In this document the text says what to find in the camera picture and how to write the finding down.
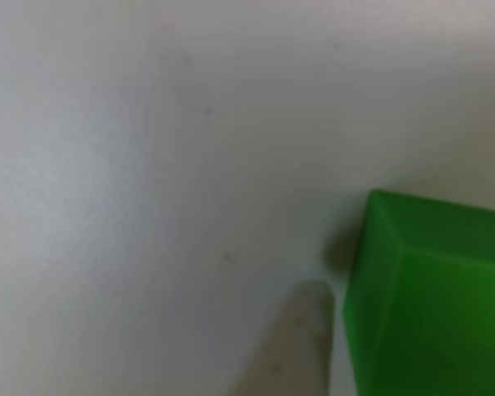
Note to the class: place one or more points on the green cube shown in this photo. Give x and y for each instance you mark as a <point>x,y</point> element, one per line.
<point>429,297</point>

